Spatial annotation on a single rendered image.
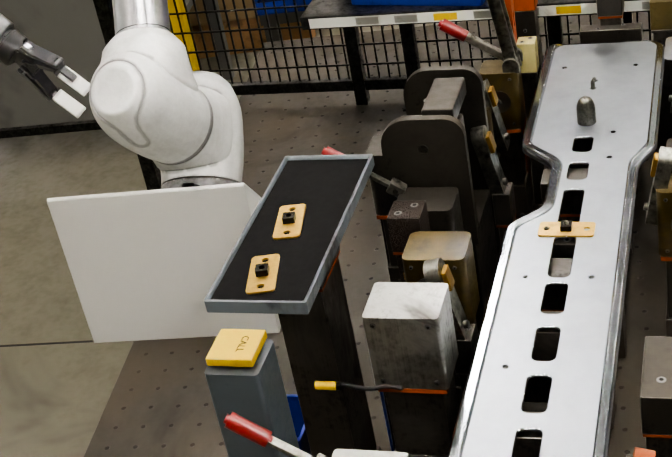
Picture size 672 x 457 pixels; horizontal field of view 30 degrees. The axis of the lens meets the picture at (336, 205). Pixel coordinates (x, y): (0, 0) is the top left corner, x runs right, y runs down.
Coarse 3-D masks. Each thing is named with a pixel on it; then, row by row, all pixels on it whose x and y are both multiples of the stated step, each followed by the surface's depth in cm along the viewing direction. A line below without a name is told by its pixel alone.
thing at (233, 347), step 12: (228, 336) 153; (240, 336) 152; (252, 336) 152; (264, 336) 152; (216, 348) 151; (228, 348) 151; (240, 348) 150; (252, 348) 150; (216, 360) 150; (228, 360) 149; (240, 360) 149; (252, 360) 148
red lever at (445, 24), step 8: (440, 24) 227; (448, 24) 226; (448, 32) 227; (456, 32) 226; (464, 32) 226; (464, 40) 227; (472, 40) 227; (480, 40) 227; (480, 48) 227; (488, 48) 227; (496, 48) 227; (496, 56) 227
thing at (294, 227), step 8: (280, 208) 176; (288, 208) 176; (296, 208) 176; (304, 208) 175; (280, 216) 175; (288, 216) 173; (296, 216) 174; (280, 224) 173; (288, 224) 172; (296, 224) 172; (280, 232) 171; (296, 232) 170
